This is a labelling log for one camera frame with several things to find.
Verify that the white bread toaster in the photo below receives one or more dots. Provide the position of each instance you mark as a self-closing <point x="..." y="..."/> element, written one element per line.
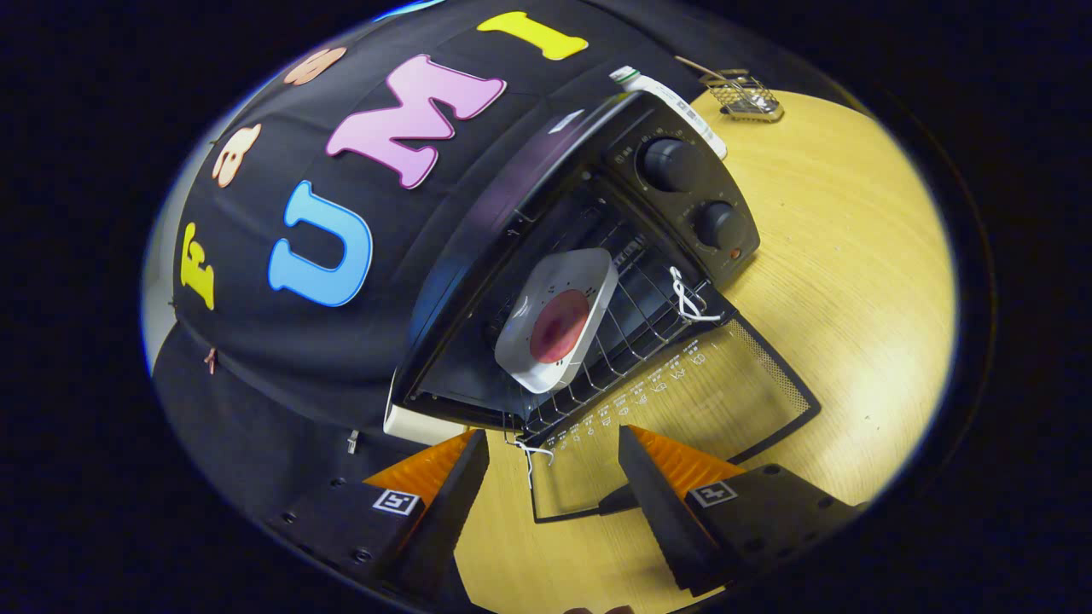
<point x="409" y="426"/>

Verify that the black toaster oven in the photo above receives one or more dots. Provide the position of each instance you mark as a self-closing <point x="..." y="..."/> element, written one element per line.
<point x="546" y="170"/>

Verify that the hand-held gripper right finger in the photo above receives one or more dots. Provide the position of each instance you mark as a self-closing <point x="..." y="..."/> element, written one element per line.
<point x="661" y="503"/>

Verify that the red cloth clip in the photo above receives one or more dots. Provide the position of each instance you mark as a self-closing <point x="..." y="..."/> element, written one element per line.
<point x="211" y="361"/>

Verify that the white bottle with green cap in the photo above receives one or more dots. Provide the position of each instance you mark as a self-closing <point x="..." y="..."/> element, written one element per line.
<point x="661" y="92"/>

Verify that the white square plate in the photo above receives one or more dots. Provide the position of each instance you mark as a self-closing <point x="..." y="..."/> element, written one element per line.
<point x="563" y="269"/>

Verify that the wooden stick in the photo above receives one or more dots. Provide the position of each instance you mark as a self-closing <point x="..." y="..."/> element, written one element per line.
<point x="695" y="66"/>

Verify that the pink ham slice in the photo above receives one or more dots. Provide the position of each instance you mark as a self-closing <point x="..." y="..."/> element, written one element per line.
<point x="559" y="328"/>

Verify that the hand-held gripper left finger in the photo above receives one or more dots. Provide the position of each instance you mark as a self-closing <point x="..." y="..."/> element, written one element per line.
<point x="452" y="503"/>

